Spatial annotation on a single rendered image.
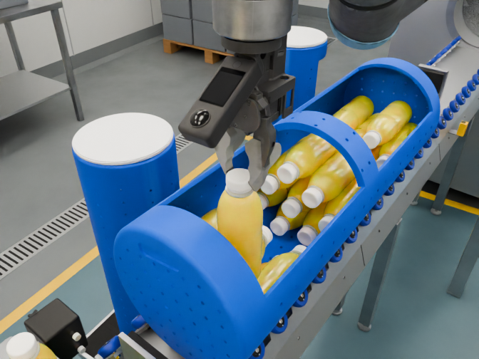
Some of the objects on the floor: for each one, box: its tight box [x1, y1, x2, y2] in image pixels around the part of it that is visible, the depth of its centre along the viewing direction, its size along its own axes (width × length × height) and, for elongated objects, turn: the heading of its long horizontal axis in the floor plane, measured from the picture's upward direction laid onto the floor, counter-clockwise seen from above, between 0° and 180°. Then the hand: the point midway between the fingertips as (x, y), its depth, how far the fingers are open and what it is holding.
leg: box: [358, 218, 402, 332], centre depth 174 cm, size 6×6×63 cm
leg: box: [431, 116, 475, 215], centre depth 237 cm, size 6×6×63 cm
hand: (239, 179), depth 61 cm, fingers closed on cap, 4 cm apart
